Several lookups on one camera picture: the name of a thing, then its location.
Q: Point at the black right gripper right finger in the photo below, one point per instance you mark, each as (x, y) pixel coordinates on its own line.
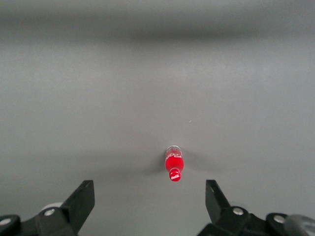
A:
(217, 204)

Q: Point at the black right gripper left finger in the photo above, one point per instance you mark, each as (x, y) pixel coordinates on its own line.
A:
(78, 204)

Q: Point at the red cola bottle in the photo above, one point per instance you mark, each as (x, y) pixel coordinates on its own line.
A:
(174, 164)

